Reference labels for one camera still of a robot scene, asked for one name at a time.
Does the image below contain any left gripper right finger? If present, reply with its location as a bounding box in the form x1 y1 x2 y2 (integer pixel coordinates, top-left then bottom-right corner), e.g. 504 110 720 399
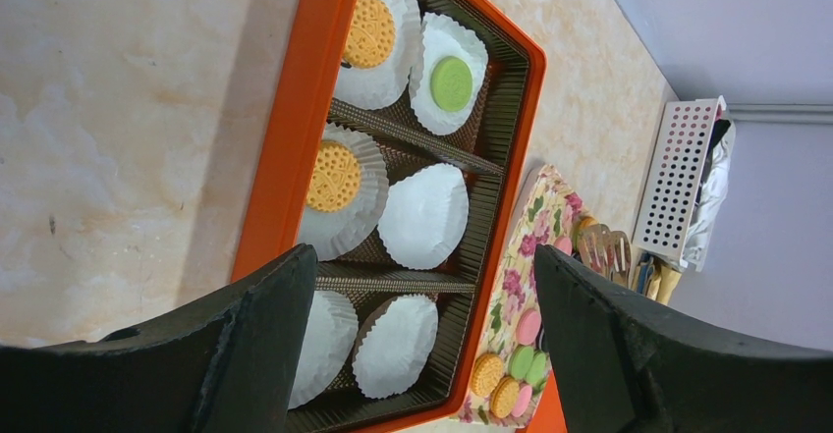
533 245 832 432

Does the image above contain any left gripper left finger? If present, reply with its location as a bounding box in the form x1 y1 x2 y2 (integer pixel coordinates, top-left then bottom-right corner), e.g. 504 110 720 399
1 244 317 432

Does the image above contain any orange box lid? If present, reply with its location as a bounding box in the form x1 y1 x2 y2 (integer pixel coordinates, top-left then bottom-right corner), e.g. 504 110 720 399
517 371 567 433

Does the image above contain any pink cookie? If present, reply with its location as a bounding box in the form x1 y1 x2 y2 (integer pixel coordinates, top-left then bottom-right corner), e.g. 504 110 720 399
511 383 533 417
553 235 574 256
515 308 542 346

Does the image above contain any orange cookie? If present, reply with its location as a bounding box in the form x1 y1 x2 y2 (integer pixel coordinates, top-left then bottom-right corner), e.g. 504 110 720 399
342 0 397 69
471 352 504 398
573 216 598 235
305 140 361 213
489 376 521 419

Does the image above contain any floral tray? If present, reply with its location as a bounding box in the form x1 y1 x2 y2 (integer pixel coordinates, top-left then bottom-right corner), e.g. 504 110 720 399
451 164 589 429

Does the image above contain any orange compartment box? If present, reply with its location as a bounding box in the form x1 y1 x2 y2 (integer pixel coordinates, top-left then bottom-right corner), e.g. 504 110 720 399
232 0 546 432

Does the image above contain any green cookie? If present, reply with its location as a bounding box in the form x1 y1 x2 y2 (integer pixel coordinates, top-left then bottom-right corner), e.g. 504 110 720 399
508 345 535 381
429 56 473 112
524 351 548 388

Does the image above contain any pink cookie bottom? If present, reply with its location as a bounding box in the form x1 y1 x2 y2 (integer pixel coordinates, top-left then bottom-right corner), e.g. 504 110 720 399
511 383 533 417

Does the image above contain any white paper cup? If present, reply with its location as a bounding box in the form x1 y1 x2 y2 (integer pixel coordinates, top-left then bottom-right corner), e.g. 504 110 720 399
409 13 488 135
352 295 439 400
297 124 389 261
334 0 421 109
288 291 359 409
377 164 470 270

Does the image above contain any orange cookie bottom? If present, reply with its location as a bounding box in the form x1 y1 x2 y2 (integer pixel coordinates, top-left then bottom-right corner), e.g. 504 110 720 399
489 376 521 419

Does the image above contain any white cloth in basket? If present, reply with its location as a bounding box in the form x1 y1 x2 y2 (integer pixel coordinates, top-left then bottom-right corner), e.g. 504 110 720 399
682 119 737 272

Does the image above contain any white plastic basket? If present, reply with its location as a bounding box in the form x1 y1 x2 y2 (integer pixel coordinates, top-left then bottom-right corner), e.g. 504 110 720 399
633 96 727 269

